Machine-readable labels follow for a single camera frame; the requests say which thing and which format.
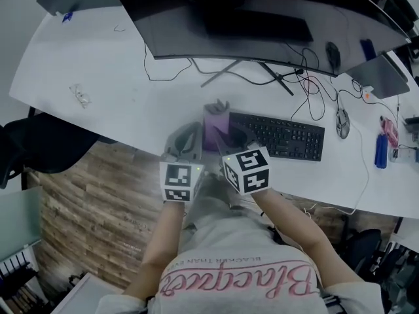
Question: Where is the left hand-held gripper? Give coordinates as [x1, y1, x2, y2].
[159, 121, 206, 204]

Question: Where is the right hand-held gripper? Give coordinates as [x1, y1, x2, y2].
[215, 124, 271, 196]

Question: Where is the purple cloth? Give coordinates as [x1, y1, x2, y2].
[202, 99, 232, 152]

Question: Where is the black keyboard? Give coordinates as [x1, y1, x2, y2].
[228, 111, 326, 162]

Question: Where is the person's right forearm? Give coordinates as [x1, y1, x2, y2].
[251, 188, 364, 290]

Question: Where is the person's left forearm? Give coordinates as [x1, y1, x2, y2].
[122, 201, 187, 302]

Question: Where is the black monitor stand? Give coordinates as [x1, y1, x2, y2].
[200, 59, 295, 96]

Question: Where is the white printed t-shirt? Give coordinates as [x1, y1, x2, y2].
[98, 175, 393, 314]

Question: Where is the black waist pack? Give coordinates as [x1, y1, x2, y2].
[268, 224, 286, 245]

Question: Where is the grey computer mouse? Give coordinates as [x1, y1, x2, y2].
[335, 107, 351, 140]

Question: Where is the curved black monitor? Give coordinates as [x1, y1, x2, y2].
[107, 0, 412, 78]

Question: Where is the black office chair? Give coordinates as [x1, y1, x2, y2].
[340, 217, 419, 274]
[0, 109, 118, 189]

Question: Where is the blue folded pouch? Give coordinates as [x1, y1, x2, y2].
[374, 133, 389, 169]

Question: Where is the pink handheld device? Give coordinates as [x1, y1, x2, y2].
[379, 116, 400, 147]

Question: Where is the frosted glass panel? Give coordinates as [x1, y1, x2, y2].
[0, 185, 43, 261]

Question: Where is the black monitor power cable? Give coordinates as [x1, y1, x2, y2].
[143, 43, 194, 82]

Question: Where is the black mouse cable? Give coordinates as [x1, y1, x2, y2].
[329, 73, 348, 111]

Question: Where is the white cable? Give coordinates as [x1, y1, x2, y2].
[302, 122, 371, 216]

